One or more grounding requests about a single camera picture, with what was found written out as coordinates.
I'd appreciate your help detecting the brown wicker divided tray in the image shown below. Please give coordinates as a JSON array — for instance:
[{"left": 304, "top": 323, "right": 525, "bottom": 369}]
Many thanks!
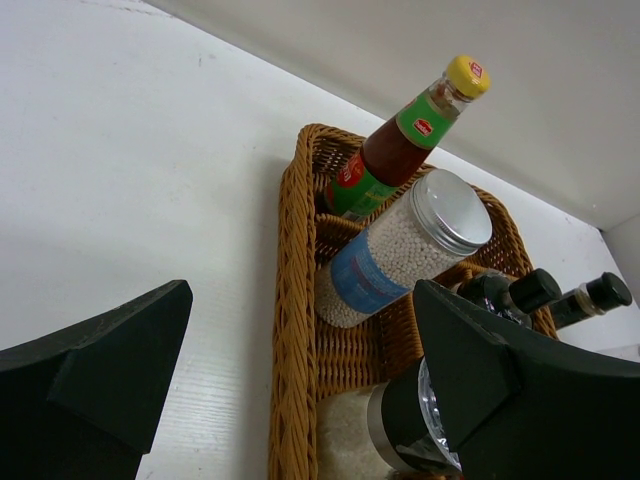
[{"left": 268, "top": 123, "right": 559, "bottom": 480}]

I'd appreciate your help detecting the red chili sauce bottle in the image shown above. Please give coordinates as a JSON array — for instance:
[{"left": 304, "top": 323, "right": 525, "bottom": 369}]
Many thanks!
[{"left": 321, "top": 55, "right": 491, "bottom": 222}]

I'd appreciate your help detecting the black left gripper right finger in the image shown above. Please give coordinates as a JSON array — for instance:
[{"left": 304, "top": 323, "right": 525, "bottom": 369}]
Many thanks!
[{"left": 413, "top": 281, "right": 639, "bottom": 479}]

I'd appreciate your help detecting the small dark pepper bottle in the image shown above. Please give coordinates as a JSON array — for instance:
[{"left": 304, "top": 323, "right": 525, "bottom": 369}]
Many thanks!
[{"left": 549, "top": 272, "right": 633, "bottom": 330}]

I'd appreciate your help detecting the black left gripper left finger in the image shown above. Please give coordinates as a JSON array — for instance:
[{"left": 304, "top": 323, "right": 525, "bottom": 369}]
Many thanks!
[{"left": 1, "top": 280, "right": 193, "bottom": 479}]

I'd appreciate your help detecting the tall silver-lid bead jar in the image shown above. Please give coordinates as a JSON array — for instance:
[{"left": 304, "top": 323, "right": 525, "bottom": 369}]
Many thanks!
[{"left": 314, "top": 169, "right": 492, "bottom": 328}]

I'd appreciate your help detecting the black-top salt grinder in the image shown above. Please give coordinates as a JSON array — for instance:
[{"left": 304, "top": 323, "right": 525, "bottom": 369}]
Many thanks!
[
  {"left": 452, "top": 268, "right": 562, "bottom": 329},
  {"left": 316, "top": 359, "right": 462, "bottom": 479}
]

